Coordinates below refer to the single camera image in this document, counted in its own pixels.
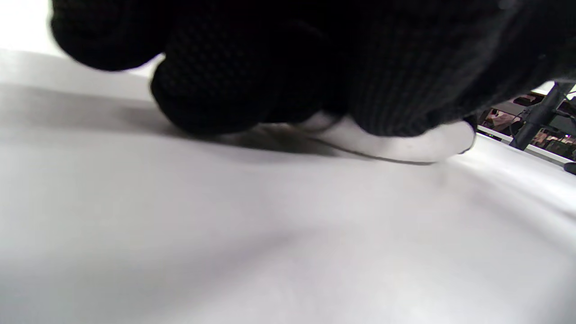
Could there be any person's left hand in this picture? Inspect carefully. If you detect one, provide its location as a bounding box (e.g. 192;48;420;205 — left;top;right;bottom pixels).
49;0;576;138

